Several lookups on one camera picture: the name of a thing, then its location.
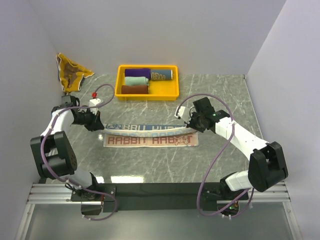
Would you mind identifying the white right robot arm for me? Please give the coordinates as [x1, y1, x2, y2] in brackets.
[176, 97, 289, 200]

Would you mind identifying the crumpled yellow brown towel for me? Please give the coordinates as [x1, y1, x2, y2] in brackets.
[56, 53, 95, 94]

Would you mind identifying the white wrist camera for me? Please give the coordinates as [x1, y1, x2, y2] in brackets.
[89, 92, 104, 115]
[174, 106, 191, 124]

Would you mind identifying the yellow plastic tray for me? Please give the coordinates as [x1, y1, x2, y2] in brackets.
[114, 64, 181, 101]

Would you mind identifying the aluminium frame rail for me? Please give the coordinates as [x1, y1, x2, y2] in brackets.
[26, 182, 291, 205]

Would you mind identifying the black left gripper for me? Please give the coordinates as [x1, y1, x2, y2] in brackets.
[72, 107, 104, 132]

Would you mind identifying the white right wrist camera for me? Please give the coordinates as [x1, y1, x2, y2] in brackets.
[174, 106, 191, 124]

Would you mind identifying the mint green rolled towel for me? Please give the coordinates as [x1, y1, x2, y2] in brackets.
[124, 76, 149, 86]

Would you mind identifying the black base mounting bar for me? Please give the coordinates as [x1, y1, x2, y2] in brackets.
[70, 182, 243, 215]

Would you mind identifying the blue lettered rolled towel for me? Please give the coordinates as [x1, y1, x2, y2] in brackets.
[150, 69, 173, 81]

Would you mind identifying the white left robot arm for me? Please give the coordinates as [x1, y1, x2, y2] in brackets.
[30, 95, 104, 201]

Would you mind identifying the brown rolled towel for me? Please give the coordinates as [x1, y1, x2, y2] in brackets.
[121, 85, 149, 95]

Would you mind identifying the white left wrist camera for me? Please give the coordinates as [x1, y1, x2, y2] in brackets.
[89, 92, 104, 115]

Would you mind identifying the purple rolled towel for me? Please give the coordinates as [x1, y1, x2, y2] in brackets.
[124, 68, 151, 79]

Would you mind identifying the striped rabbit print towel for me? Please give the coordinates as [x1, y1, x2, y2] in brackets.
[103, 124, 199, 148]

